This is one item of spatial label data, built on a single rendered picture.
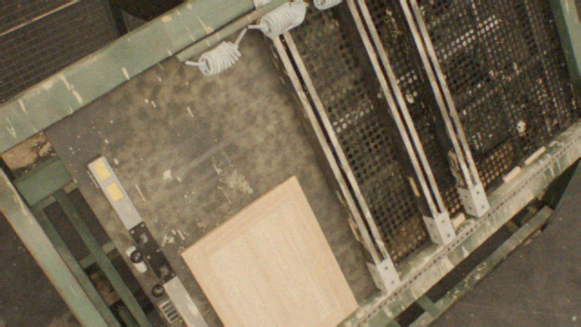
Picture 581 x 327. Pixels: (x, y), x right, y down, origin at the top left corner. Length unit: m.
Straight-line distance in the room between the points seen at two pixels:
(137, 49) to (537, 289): 2.46
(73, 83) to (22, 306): 2.13
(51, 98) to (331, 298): 1.16
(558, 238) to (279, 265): 1.97
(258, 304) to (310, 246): 0.26
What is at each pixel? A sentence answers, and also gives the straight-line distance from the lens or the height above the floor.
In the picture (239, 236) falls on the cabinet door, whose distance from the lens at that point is 2.01.
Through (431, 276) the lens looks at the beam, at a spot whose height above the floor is 0.84.
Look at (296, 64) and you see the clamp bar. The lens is 1.96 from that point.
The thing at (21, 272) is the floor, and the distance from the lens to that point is 3.77.
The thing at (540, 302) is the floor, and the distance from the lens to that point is 3.48.
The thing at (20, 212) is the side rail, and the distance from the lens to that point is 1.78.
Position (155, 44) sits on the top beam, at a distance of 1.75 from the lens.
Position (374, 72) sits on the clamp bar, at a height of 1.51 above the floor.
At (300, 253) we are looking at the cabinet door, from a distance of 2.13.
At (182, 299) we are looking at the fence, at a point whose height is 1.27.
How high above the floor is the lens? 3.03
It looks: 53 degrees down
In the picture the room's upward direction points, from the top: 6 degrees counter-clockwise
